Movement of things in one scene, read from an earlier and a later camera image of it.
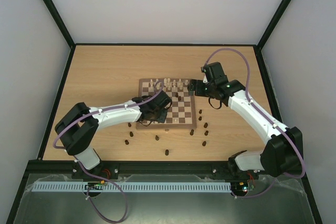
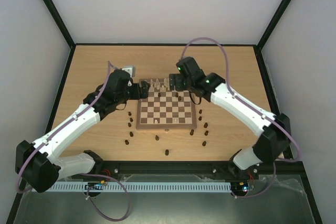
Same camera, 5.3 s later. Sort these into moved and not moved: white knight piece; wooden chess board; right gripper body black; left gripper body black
Moved: right gripper body black; left gripper body black
Not moved: wooden chess board; white knight piece
